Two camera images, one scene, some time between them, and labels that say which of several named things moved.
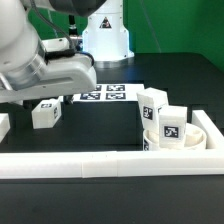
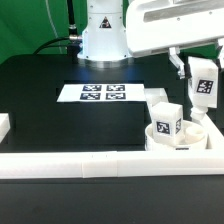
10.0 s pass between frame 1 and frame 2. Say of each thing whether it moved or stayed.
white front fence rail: stayed
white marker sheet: stayed
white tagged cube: moved
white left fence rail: stayed
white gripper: moved
